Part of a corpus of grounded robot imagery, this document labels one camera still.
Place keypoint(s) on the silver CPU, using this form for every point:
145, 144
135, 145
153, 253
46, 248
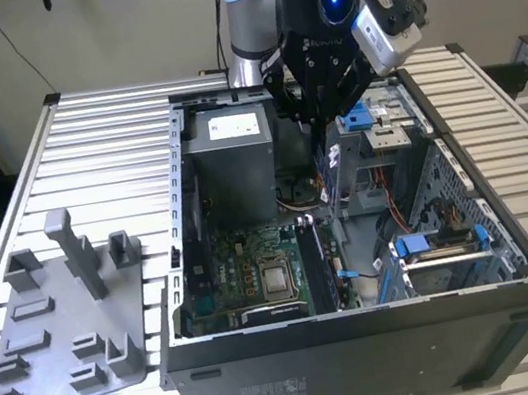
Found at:
278, 282

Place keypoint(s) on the black graphics card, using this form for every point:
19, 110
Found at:
275, 313

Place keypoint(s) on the hard disk blue carrier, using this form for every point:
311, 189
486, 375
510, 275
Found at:
413, 244

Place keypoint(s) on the grey plastic parts rack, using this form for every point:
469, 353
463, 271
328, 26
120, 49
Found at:
63, 332

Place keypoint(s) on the black RAM slot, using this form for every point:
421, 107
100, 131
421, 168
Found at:
310, 271

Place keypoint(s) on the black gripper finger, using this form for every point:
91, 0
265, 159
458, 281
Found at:
347, 87
283, 88

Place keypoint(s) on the grey metal drive cage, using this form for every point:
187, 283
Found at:
388, 138

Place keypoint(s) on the white barcode label tag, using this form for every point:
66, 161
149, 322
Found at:
323, 195

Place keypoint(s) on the grey power supply box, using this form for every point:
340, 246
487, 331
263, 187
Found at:
236, 182

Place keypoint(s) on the round black case speaker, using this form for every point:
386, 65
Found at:
302, 192

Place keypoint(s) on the green motherboard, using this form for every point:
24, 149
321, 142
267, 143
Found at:
230, 251

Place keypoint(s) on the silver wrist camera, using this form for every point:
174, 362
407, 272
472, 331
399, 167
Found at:
385, 43

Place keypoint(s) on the black open PC case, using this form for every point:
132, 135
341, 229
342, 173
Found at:
349, 376

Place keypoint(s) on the black hanging plug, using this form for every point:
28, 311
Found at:
46, 1

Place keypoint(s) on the CPU socket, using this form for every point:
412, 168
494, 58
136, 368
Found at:
274, 259

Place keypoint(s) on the blue plastic drive latch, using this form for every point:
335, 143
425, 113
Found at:
355, 119

